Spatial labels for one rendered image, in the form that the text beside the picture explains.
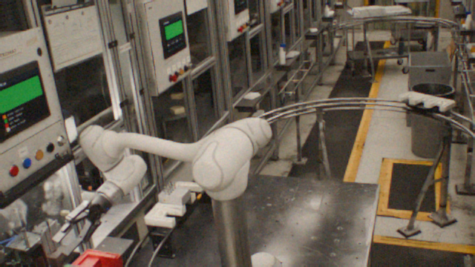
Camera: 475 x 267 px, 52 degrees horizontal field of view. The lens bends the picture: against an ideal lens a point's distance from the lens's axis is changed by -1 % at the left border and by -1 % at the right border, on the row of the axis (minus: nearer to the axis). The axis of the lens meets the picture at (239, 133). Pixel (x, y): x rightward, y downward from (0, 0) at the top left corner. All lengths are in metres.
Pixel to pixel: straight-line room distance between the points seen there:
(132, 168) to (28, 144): 0.38
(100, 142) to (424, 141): 3.43
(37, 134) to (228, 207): 0.72
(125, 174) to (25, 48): 0.56
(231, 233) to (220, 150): 0.28
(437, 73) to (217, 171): 4.12
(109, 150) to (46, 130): 0.23
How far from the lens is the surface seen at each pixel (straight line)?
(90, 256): 2.04
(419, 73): 5.27
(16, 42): 1.74
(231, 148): 1.39
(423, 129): 4.66
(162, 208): 2.39
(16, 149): 1.74
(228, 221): 1.50
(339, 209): 2.64
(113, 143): 1.79
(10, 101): 1.68
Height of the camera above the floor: 2.07
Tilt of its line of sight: 23 degrees down
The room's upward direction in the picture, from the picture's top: 5 degrees counter-clockwise
